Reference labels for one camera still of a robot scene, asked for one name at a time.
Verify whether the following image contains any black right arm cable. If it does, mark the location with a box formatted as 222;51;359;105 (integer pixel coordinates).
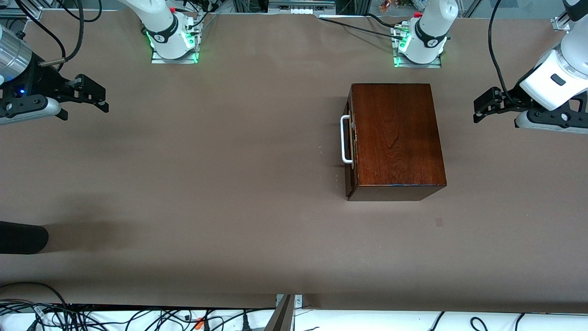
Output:
13;0;102;69

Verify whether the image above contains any aluminium frame profile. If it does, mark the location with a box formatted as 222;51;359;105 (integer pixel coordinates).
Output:
0;0;44;21
551;0;575;33

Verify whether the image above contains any dark wooden drawer cabinet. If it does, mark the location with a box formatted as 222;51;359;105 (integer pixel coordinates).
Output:
345;83;447;202

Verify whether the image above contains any black rounded cylinder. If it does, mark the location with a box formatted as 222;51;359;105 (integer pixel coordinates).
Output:
0;221;49;255

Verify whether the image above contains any black cable on table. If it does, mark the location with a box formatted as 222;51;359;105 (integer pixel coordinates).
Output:
319;15;407;40

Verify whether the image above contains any light wooden drawer white handle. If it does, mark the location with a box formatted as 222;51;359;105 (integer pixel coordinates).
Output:
340;87;359;196

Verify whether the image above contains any grey electronics box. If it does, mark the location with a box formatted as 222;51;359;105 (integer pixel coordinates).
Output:
269;0;336;14

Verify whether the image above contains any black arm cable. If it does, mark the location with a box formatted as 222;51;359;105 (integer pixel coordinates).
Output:
488;0;526;107
13;0;102;69

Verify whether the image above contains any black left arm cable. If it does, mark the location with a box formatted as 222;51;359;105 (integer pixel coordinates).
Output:
488;0;526;107

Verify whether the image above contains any dark grey metal post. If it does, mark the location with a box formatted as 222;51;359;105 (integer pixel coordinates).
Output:
264;294;295;331

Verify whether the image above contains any small metal mounting bracket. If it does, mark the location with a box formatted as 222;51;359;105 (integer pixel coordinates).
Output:
276;294;304;309

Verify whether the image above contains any brown paper table cover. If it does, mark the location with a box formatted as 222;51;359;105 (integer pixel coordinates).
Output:
0;9;588;313

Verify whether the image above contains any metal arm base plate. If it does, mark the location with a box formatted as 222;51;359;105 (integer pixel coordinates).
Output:
151;16;203;64
393;25;442;68

